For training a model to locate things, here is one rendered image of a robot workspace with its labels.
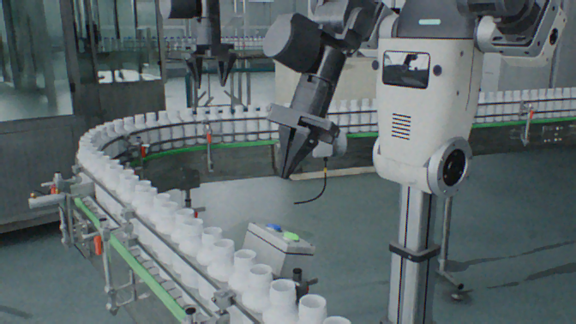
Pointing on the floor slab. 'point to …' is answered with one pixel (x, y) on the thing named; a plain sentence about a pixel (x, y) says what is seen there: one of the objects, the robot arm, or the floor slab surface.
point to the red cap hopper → (237, 72)
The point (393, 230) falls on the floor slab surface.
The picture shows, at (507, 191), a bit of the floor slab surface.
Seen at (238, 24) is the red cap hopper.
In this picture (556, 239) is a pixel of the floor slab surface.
